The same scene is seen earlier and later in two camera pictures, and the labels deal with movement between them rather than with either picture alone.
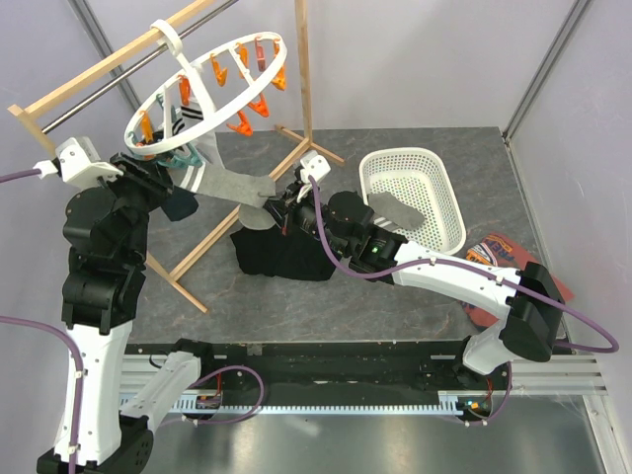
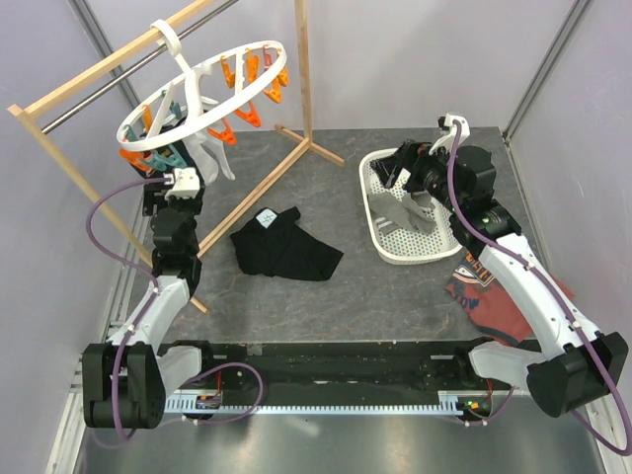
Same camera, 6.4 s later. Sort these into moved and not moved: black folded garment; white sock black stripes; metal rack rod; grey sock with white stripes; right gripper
Moved: right gripper; white sock black stripes
Not moved: black folded garment; metal rack rod; grey sock with white stripes
